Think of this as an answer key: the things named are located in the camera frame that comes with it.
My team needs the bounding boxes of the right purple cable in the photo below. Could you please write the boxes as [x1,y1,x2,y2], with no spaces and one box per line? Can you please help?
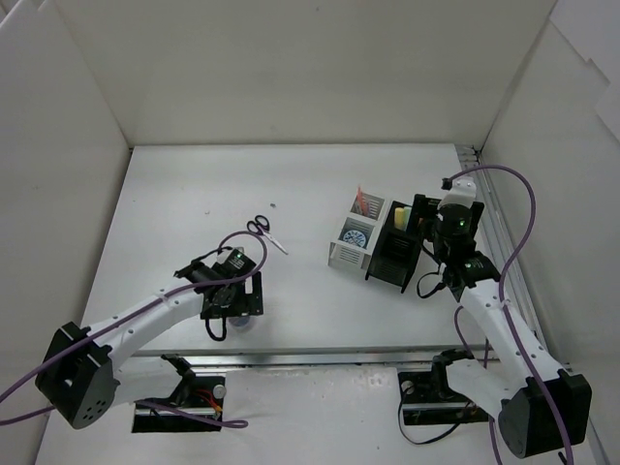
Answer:
[448,165,573,465]

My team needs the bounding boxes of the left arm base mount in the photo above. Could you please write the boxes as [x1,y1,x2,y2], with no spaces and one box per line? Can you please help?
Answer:
[131,355,227,434]

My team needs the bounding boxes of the purple cable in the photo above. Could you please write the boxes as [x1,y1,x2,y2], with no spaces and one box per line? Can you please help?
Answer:
[0,231,270,431]
[448,165,573,465]

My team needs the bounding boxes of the small clear glitter jar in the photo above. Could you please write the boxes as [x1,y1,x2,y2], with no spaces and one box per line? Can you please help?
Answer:
[228,316,253,332]

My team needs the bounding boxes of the black handled scissors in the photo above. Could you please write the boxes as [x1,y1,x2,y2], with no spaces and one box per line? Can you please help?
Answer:
[246,214,289,255]

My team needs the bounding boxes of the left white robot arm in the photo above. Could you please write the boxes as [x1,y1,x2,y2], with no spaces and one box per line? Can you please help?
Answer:
[35,247,263,430]

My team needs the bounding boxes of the white slotted pen holder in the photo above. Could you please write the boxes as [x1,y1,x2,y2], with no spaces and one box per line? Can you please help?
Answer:
[327,189,389,273]

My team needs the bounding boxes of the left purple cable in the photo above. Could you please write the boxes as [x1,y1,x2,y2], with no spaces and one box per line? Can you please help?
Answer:
[0,231,270,431]

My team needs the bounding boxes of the blue lidded jar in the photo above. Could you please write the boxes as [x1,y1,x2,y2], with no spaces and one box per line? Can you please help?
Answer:
[340,229,369,249]

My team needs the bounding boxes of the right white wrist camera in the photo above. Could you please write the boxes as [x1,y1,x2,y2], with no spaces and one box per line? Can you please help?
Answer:
[439,176,477,208]

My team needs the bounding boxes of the aluminium front rail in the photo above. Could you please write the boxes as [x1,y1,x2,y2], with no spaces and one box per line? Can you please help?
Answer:
[124,344,460,369]

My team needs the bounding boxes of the black slotted pen holder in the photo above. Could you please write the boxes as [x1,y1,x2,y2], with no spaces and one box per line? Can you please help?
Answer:
[364,201,421,294]

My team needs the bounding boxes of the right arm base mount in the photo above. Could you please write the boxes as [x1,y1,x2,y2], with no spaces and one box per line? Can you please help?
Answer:
[397,349,490,446]

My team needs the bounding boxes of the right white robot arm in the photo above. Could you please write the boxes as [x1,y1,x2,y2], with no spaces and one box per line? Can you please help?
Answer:
[408,194,592,458]

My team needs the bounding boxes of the yellow highlighter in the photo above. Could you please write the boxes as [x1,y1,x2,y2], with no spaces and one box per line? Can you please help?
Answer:
[393,207,407,231]

